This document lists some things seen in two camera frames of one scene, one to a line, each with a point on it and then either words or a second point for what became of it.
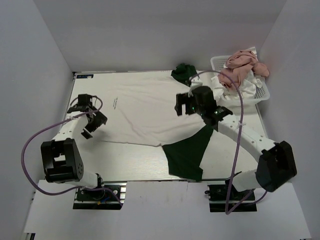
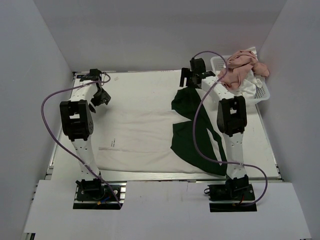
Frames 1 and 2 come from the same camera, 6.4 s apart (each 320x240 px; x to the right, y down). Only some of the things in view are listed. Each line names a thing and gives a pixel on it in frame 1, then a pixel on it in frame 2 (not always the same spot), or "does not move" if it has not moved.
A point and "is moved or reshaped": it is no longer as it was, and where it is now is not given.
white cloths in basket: (246, 87) does not move
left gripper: (100, 119) → (105, 98)
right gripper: (181, 99) → (185, 73)
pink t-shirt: (235, 64) does not move
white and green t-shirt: (140, 109) is moved or reshaped
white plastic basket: (262, 92) does not move
